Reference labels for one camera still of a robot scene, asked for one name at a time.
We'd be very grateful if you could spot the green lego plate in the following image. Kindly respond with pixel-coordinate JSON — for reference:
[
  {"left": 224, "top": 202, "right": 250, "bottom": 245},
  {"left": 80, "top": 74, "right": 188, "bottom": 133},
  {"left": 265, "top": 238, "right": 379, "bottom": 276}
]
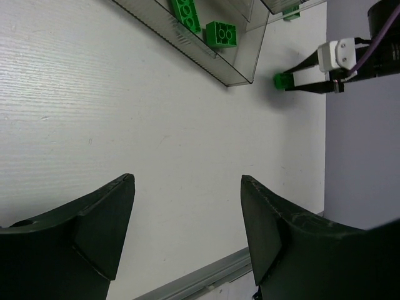
[
  {"left": 273, "top": 73, "right": 295, "bottom": 90},
  {"left": 171, "top": 0, "right": 201, "bottom": 34}
]

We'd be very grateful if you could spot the dark green lego brick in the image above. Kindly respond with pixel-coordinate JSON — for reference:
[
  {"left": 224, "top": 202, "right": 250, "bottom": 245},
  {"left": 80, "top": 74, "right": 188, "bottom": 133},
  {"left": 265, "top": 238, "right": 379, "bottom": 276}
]
[{"left": 206, "top": 21, "right": 237, "bottom": 49}]

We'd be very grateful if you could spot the small green lego cube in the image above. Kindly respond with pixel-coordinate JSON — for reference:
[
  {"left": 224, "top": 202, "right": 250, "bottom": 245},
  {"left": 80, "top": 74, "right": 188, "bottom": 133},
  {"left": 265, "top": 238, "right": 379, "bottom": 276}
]
[{"left": 282, "top": 6, "right": 301, "bottom": 21}]

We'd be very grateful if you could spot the aluminium table front rail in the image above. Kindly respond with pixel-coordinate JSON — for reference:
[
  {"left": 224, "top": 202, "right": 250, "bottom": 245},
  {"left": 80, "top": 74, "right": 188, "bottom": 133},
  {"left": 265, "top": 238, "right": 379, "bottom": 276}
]
[{"left": 136, "top": 247, "right": 252, "bottom": 300}]

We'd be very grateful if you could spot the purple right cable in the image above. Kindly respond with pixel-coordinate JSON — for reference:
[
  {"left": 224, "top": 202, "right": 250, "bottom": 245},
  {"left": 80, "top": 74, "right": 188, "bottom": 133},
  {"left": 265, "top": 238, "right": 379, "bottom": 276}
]
[{"left": 345, "top": 2, "right": 400, "bottom": 78}]

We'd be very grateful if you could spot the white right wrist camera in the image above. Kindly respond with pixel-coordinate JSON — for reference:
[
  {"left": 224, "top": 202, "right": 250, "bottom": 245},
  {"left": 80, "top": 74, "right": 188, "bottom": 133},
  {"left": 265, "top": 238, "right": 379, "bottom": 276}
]
[{"left": 317, "top": 37, "right": 357, "bottom": 73}]

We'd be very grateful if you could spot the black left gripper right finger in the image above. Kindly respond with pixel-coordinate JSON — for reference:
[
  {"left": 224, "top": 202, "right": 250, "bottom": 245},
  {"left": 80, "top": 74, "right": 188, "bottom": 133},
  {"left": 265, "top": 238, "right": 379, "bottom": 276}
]
[{"left": 241, "top": 175, "right": 399, "bottom": 299}]

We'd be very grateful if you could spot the clear drawer container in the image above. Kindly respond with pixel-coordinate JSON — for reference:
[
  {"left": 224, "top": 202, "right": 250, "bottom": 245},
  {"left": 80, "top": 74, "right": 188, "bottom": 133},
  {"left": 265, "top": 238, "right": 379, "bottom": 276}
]
[{"left": 116, "top": 1, "right": 320, "bottom": 87}]

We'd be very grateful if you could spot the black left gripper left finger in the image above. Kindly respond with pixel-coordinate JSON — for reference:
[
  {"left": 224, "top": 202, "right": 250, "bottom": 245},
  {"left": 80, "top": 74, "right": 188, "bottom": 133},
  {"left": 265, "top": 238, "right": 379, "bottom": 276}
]
[{"left": 1, "top": 174, "right": 135, "bottom": 299}]

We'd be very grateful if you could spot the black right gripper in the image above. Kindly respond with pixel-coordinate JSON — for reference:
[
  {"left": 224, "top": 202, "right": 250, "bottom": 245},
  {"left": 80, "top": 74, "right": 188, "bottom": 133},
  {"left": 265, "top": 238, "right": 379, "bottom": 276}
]
[{"left": 284, "top": 1, "right": 399, "bottom": 94}]

